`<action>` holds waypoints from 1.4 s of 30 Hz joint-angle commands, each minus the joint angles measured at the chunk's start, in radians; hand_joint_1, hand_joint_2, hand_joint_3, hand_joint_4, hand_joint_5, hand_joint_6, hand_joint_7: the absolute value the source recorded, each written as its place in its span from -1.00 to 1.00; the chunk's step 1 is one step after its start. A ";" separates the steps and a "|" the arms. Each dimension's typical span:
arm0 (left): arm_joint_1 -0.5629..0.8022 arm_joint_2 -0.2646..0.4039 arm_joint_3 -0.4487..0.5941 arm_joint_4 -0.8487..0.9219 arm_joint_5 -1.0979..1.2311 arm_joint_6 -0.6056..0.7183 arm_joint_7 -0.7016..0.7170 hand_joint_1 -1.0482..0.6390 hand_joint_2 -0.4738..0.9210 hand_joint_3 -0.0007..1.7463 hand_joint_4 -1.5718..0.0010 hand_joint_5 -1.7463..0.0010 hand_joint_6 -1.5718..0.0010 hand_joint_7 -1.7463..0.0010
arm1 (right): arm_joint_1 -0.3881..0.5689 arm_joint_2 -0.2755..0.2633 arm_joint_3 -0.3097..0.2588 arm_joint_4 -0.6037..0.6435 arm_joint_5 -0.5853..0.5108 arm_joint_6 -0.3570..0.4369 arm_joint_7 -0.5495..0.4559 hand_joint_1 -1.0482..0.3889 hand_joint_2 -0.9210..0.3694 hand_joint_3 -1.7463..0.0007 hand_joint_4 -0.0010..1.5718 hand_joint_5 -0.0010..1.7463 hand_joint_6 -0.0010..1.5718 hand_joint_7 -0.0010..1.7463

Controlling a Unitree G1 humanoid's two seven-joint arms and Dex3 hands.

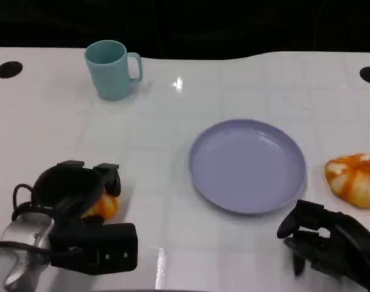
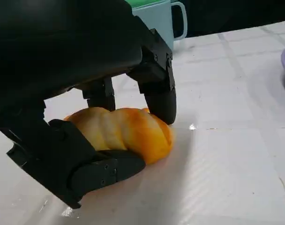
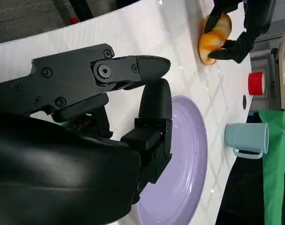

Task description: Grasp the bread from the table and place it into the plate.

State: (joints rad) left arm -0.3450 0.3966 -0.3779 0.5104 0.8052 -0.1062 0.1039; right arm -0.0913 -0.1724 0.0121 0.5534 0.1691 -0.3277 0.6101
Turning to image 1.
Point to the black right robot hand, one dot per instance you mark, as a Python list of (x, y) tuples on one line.
[(346, 246)]

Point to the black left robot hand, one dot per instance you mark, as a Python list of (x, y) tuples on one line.
[(63, 188)]

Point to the orange and white bread roll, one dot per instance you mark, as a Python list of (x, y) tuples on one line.
[(107, 207), (355, 179)]

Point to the pale green mug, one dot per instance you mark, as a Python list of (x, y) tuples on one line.
[(107, 71)]

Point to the lilac plate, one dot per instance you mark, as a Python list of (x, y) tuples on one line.
[(249, 167)]

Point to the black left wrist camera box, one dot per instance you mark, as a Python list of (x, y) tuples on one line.
[(96, 246)]

